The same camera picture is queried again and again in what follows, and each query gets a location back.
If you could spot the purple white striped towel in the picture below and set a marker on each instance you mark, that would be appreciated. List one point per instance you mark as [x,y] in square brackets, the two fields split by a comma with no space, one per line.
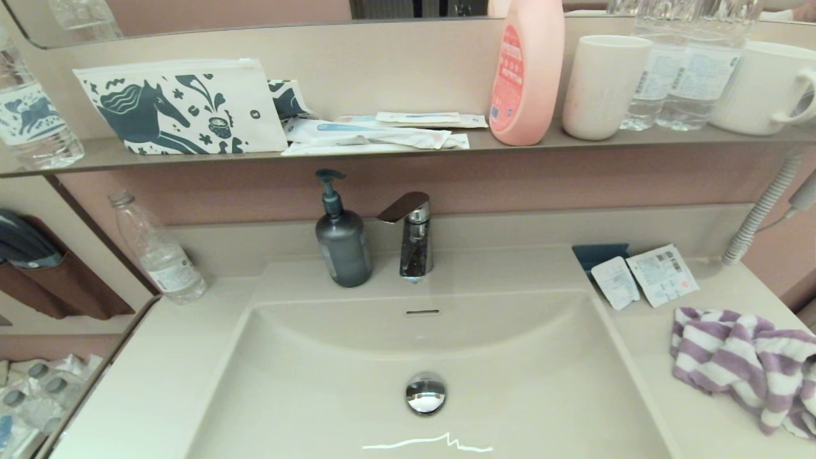
[733,357]

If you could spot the chrome faucet spout body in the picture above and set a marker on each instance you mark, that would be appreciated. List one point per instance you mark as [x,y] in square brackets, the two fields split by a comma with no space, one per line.
[416,255]

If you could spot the chrome sink drain stopper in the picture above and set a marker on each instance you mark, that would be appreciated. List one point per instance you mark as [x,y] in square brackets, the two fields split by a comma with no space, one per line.
[426,394]

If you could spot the beige ceramic sink basin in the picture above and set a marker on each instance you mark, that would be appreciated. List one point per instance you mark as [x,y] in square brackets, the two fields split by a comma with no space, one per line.
[319,382]

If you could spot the grey pump soap bottle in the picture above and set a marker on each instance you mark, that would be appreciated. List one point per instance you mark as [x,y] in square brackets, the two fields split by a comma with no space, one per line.
[343,252]

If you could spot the long plain white packet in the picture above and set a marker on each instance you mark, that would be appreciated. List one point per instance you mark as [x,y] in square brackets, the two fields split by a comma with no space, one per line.
[382,148]

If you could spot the white toothbrush packet blue print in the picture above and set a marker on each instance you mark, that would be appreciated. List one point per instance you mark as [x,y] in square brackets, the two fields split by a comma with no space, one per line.
[363,132]

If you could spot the slim packet with blue stripe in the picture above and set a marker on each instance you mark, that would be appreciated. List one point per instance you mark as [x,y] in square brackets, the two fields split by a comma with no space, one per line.
[417,117]

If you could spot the wide flat white packet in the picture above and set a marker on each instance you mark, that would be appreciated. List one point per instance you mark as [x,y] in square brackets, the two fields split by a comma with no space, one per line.
[475,121]

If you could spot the small white horse print pouch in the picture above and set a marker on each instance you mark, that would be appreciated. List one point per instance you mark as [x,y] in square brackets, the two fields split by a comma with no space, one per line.
[287,99]

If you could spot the dark blue tray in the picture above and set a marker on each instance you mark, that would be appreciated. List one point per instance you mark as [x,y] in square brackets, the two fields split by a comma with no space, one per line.
[599,253]

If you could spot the pink lotion bottle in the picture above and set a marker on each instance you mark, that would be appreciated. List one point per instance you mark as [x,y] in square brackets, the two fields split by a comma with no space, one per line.
[532,76]

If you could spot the small white sachet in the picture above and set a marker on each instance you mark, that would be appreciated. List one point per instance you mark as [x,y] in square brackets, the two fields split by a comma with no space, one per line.
[616,282]

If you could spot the clear nearly empty plastic bottle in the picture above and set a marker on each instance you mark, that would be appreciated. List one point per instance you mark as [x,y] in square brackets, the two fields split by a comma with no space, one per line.
[162,261]

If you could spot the large white horse print pouch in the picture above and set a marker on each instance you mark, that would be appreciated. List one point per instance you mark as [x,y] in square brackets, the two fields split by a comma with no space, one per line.
[185,108]

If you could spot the white sachet with barcode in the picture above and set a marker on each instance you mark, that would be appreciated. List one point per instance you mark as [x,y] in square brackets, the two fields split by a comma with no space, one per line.
[663,275]

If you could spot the clear labelled water bottle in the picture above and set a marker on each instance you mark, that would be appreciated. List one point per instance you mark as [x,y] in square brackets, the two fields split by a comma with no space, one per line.
[641,108]
[701,83]

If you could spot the brown fabric bag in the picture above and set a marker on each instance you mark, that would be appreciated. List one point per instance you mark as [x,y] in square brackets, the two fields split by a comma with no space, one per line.
[70,290]

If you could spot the black hair dryer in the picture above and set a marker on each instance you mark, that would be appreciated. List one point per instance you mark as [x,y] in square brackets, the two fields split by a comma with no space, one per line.
[22,245]

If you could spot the water bottle blue horse label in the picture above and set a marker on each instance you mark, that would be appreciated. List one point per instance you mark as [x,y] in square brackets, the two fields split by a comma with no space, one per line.
[35,121]

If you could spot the grey hair dryer handset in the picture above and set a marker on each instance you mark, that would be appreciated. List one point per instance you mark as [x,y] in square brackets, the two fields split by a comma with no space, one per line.
[804,191]

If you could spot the shrink wrapped water bottle pack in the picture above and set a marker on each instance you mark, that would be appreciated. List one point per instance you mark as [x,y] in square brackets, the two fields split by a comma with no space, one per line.
[38,401]

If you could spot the grey wall shelf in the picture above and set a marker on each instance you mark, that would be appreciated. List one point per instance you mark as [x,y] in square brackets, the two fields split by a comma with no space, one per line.
[637,141]

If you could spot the wall mirror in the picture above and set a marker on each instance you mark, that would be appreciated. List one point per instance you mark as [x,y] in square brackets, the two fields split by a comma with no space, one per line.
[223,13]

